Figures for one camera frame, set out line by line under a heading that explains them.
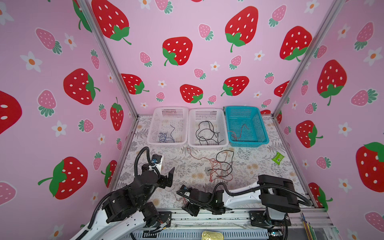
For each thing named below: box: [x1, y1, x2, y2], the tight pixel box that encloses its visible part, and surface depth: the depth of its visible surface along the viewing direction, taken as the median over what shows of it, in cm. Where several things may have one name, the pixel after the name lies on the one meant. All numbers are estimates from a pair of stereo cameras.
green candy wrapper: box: [272, 152, 285, 165], surface depth 97 cm
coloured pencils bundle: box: [301, 212, 318, 240], surface depth 71 cm
